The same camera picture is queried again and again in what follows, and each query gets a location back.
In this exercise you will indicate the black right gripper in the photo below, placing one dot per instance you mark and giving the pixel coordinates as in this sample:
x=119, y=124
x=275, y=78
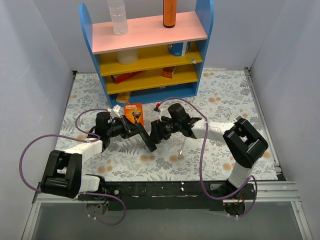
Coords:
x=155, y=130

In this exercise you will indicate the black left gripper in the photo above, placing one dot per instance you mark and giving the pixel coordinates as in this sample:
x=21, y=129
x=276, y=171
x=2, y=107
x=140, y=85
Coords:
x=127, y=127

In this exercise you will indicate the clear handle screwdriver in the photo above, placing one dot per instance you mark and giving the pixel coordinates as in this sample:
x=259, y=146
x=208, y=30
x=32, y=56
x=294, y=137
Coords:
x=181, y=149

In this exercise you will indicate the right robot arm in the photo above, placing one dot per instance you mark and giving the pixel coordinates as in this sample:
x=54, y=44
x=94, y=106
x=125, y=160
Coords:
x=245, y=143

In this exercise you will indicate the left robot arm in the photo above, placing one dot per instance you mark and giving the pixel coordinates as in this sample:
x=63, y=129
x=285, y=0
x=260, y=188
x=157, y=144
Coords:
x=63, y=172

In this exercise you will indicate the orange razor box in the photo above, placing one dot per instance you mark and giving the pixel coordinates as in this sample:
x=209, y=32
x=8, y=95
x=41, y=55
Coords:
x=134, y=113

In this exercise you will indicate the yellow packet on shelf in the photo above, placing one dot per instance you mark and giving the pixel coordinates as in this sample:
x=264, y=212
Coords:
x=123, y=98

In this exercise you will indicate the floral table mat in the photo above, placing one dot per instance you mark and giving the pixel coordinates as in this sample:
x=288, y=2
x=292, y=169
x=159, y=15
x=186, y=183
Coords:
x=222, y=96

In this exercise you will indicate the red box on shelf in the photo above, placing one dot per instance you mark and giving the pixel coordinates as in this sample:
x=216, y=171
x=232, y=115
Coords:
x=119, y=78

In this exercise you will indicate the orange box on shelf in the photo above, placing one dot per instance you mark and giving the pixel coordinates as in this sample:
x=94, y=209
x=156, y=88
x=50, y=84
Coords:
x=168, y=72

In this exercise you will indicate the blue shelf unit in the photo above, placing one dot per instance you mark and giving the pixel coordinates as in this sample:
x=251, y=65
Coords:
x=151, y=38

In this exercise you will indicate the white cup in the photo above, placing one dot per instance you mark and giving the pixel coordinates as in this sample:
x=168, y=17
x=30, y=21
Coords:
x=127, y=57

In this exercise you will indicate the blue white can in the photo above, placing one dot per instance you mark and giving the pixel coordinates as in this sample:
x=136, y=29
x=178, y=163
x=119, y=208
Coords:
x=179, y=49

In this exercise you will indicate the clear plastic bottle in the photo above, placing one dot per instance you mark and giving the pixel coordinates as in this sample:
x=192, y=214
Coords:
x=118, y=16

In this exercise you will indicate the orange cologne bottle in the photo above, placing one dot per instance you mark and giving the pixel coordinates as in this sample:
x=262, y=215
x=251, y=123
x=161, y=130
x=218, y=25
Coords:
x=169, y=13

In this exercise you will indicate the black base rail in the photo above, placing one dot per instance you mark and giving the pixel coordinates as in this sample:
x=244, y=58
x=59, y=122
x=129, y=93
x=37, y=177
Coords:
x=178, y=195

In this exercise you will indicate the aluminium frame rail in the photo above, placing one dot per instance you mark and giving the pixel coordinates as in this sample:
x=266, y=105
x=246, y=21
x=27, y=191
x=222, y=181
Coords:
x=171, y=210

